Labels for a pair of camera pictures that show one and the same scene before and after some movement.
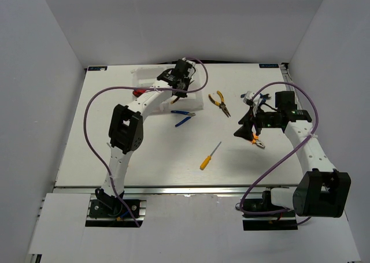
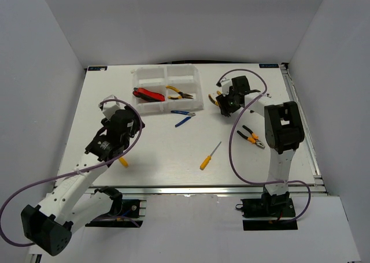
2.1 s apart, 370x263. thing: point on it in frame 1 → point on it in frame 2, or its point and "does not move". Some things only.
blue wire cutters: (188, 113) does not move
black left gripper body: (185, 81) → (134, 128)
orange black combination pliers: (256, 141) does not move
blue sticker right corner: (269, 66) does not move
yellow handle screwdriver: (206, 161) does not move
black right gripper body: (263, 120) → (229, 102)
